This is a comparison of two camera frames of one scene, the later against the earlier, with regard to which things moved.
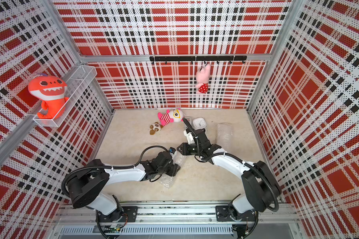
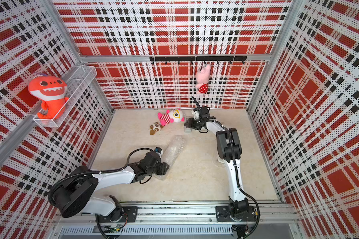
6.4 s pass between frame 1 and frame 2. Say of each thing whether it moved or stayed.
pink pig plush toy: stayed
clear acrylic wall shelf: stayed
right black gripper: moved
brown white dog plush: stayed
